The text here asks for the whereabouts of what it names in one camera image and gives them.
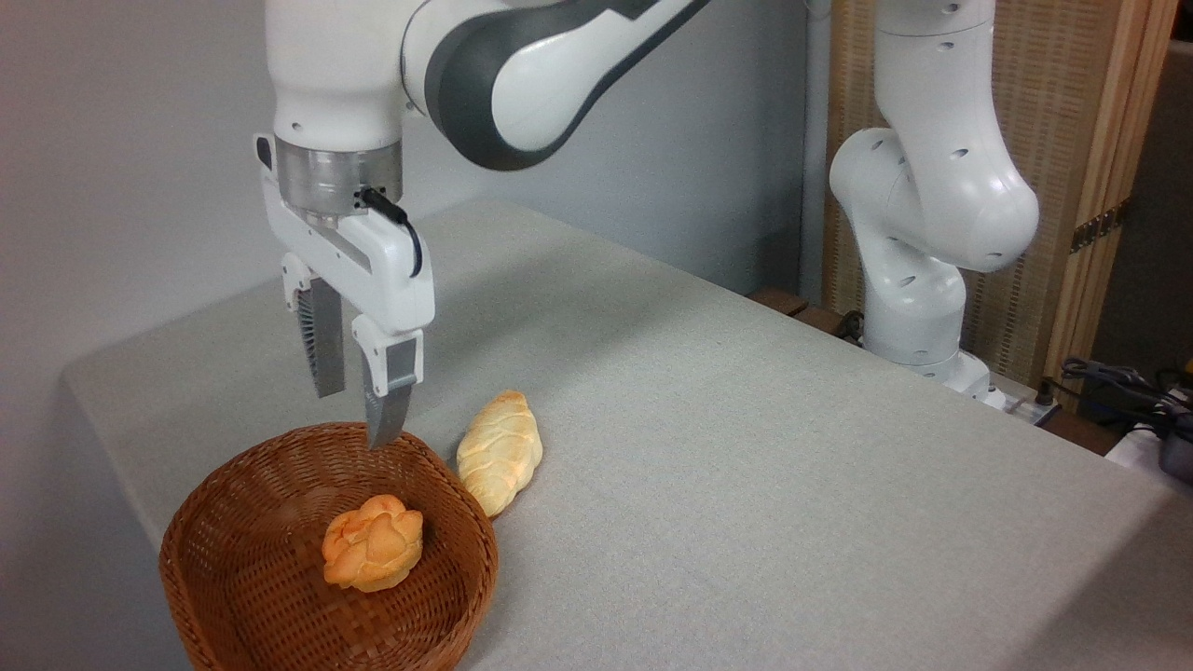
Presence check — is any brown wicker basket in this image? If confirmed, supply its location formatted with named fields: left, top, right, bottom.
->
left=158, top=421, right=500, bottom=671

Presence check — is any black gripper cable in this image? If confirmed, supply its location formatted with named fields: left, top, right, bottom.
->
left=359, top=186, right=425, bottom=279

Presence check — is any grey tablecloth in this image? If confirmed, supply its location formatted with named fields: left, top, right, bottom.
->
left=61, top=199, right=1193, bottom=671

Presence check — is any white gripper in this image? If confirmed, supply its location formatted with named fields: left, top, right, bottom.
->
left=261, top=172, right=436, bottom=451

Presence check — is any metal screen hinge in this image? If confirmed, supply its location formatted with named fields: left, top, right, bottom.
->
left=1070, top=199, right=1131, bottom=254

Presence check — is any round orange bread roll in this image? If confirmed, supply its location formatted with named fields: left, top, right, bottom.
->
left=322, top=494, right=425, bottom=594

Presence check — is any long pale braided bread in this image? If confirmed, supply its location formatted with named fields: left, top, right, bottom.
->
left=456, top=390, right=544, bottom=518

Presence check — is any wooden bamboo folding screen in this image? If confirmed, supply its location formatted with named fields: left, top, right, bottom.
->
left=822, top=0, right=1180, bottom=411

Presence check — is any black cable bundle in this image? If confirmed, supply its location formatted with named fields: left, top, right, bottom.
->
left=1061, top=357, right=1193, bottom=439

